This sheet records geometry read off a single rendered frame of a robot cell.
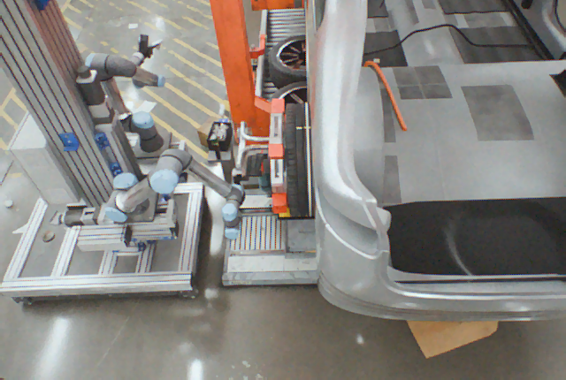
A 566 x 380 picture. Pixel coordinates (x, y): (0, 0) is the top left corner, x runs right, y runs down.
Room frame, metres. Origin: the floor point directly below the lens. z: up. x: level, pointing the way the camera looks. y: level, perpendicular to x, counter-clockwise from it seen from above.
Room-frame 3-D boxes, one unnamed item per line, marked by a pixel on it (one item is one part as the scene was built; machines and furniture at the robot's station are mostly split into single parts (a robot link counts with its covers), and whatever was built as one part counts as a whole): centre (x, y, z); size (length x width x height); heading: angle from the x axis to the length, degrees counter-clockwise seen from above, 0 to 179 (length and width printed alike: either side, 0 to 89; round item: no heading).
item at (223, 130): (2.49, 0.43, 0.51); 0.20 x 0.14 x 0.13; 167
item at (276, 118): (1.86, 0.01, 0.85); 0.54 x 0.07 x 0.54; 175
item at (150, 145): (2.14, 0.81, 0.87); 0.15 x 0.15 x 0.10
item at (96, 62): (2.18, 0.94, 1.19); 0.15 x 0.12 x 0.55; 73
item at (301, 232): (1.84, -0.16, 0.32); 0.40 x 0.30 x 0.28; 175
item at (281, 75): (3.46, -0.30, 0.39); 0.66 x 0.66 x 0.24
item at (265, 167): (1.86, 0.08, 0.85); 0.21 x 0.14 x 0.14; 85
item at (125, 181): (1.64, 0.84, 0.98); 0.13 x 0.12 x 0.14; 170
